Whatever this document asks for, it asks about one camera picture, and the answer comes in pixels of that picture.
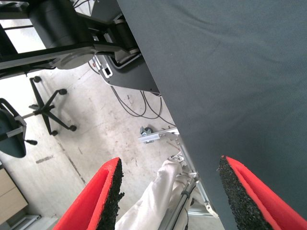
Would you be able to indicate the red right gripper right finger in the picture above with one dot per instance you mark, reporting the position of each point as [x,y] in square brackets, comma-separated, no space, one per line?
[251,203]

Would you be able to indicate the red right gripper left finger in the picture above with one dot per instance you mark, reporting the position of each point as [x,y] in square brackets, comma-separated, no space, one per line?
[93,198]

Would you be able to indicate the white fabric bundle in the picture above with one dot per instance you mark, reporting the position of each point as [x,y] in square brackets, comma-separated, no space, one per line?
[156,191]

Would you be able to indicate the aluminium table leg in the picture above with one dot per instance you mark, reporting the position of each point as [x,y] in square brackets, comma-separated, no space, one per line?
[189,165]

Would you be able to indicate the light wooden cabinet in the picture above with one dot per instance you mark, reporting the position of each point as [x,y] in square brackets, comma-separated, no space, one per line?
[9,194]

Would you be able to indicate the aluminium profile bar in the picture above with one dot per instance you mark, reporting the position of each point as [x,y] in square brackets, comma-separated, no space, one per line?
[153,137]

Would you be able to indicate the grey caster wheel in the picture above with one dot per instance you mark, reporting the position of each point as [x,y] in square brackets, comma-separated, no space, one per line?
[145,130]

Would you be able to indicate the black office chair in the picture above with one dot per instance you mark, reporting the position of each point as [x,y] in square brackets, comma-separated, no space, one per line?
[44,109]

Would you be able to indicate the black base housing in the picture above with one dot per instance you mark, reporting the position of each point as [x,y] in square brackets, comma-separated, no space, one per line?
[134,76]

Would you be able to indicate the dark grey table cloth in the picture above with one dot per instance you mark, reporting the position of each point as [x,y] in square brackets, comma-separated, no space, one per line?
[227,72]

